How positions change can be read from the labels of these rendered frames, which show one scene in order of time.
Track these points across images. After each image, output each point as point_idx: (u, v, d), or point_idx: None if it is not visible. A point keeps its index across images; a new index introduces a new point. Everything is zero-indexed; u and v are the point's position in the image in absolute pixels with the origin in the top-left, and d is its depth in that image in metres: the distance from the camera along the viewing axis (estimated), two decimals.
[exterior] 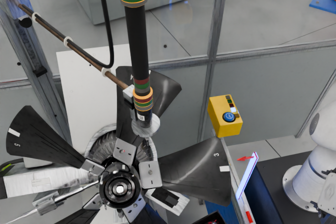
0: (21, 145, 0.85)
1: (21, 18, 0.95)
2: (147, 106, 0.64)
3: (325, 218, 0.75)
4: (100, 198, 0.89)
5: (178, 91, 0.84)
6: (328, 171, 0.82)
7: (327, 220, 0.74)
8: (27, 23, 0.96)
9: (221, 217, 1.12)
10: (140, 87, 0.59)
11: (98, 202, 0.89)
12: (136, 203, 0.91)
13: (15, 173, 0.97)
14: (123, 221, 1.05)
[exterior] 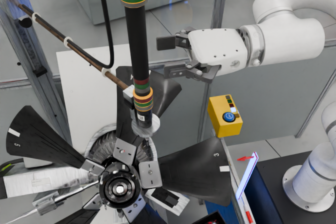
0: (21, 145, 0.85)
1: (21, 18, 0.95)
2: (147, 107, 0.64)
3: None
4: (100, 198, 0.89)
5: (178, 91, 0.84)
6: (177, 75, 0.55)
7: None
8: (27, 23, 0.96)
9: (221, 217, 1.12)
10: (140, 88, 0.59)
11: (98, 202, 0.89)
12: (136, 203, 0.91)
13: (15, 173, 0.97)
14: (123, 221, 1.05)
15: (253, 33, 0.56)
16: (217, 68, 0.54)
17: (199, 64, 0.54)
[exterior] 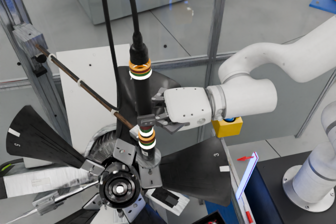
0: (21, 145, 0.85)
1: (37, 55, 1.07)
2: (150, 146, 0.75)
3: None
4: (100, 198, 0.89)
5: None
6: (148, 124, 0.67)
7: None
8: (42, 60, 1.08)
9: (221, 217, 1.12)
10: (145, 132, 0.71)
11: (98, 202, 0.89)
12: (136, 203, 0.91)
13: (15, 173, 0.97)
14: (123, 221, 1.05)
15: (217, 95, 0.67)
16: (182, 124, 0.66)
17: (167, 118, 0.66)
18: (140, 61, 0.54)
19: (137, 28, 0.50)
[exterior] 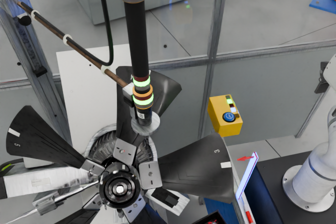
0: (21, 145, 0.85)
1: (20, 16, 0.95)
2: (147, 104, 0.63)
3: None
4: (100, 198, 0.89)
5: (178, 91, 0.84)
6: None
7: (329, 61, 0.77)
8: (26, 21, 0.95)
9: (221, 217, 1.12)
10: (140, 85, 0.59)
11: (98, 202, 0.89)
12: (136, 203, 0.91)
13: (15, 173, 0.97)
14: (123, 221, 1.05)
15: None
16: None
17: None
18: None
19: None
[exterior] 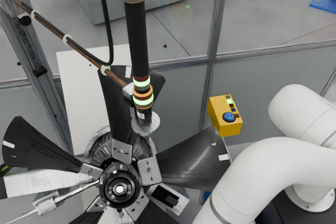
0: (115, 80, 0.87)
1: (20, 16, 0.95)
2: (147, 104, 0.63)
3: None
4: (96, 172, 0.88)
5: None
6: None
7: None
8: (26, 21, 0.95)
9: None
10: (140, 85, 0.59)
11: (91, 172, 0.88)
12: (104, 205, 0.90)
13: (15, 173, 0.97)
14: (123, 221, 1.05)
15: None
16: None
17: None
18: None
19: None
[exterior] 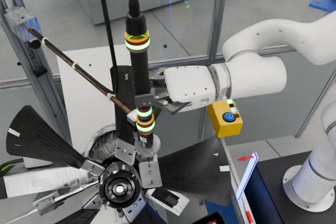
0: (127, 80, 0.87)
1: (30, 41, 1.02)
2: (148, 131, 0.70)
3: None
4: (98, 169, 0.88)
5: (224, 204, 0.91)
6: (147, 104, 0.62)
7: None
8: (36, 45, 1.03)
9: (221, 217, 1.12)
10: (143, 115, 0.66)
11: (92, 169, 0.88)
12: (101, 203, 0.90)
13: (15, 173, 0.97)
14: (123, 221, 1.05)
15: (221, 72, 0.62)
16: (183, 103, 0.60)
17: (168, 97, 0.61)
18: (137, 31, 0.49)
19: None
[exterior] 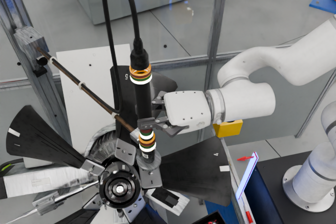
0: (127, 80, 0.87)
1: (38, 58, 1.08)
2: (150, 148, 0.76)
3: None
4: (98, 169, 0.88)
5: (224, 204, 0.91)
6: (148, 127, 0.68)
7: None
8: (43, 62, 1.09)
9: (221, 217, 1.12)
10: (145, 135, 0.72)
11: (92, 169, 0.88)
12: (101, 203, 0.90)
13: (15, 173, 0.97)
14: (123, 221, 1.05)
15: (216, 98, 0.68)
16: (182, 127, 0.67)
17: (167, 121, 0.67)
18: (140, 66, 0.55)
19: (137, 35, 0.51)
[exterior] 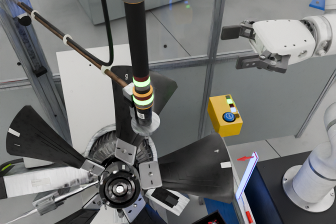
0: (127, 80, 0.87)
1: (20, 16, 0.95)
2: (147, 105, 0.63)
3: None
4: (98, 169, 0.88)
5: (226, 201, 0.89)
6: (249, 66, 0.55)
7: None
8: (26, 21, 0.95)
9: (221, 217, 1.12)
10: (140, 85, 0.59)
11: (92, 169, 0.88)
12: (101, 203, 0.90)
13: (15, 173, 0.97)
14: (123, 221, 1.05)
15: (321, 23, 0.57)
16: (288, 57, 0.55)
17: (270, 54, 0.55)
18: None
19: None
